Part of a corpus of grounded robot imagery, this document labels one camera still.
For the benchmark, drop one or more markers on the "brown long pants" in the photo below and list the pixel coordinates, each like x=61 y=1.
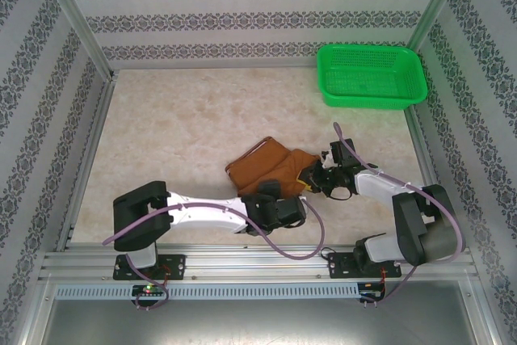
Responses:
x=262 y=167

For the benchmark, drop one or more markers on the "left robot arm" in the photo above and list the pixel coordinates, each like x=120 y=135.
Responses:
x=202 y=215

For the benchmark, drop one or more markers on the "green plastic mesh basket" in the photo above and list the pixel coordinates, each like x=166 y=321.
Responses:
x=363 y=78

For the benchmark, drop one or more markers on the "circuit board with green light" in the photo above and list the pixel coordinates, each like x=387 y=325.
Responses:
x=148 y=289

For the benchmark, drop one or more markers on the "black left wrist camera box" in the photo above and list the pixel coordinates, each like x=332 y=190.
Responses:
x=291 y=211

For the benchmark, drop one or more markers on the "wide aluminium mounting rail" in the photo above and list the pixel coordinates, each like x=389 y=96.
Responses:
x=250 y=258

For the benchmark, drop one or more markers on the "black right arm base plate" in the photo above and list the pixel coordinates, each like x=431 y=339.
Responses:
x=343 y=266

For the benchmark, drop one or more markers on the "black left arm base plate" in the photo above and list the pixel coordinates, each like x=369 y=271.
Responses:
x=173 y=266

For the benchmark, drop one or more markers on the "aluminium frame post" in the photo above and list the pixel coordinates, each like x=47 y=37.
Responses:
x=76 y=13
x=436 y=9

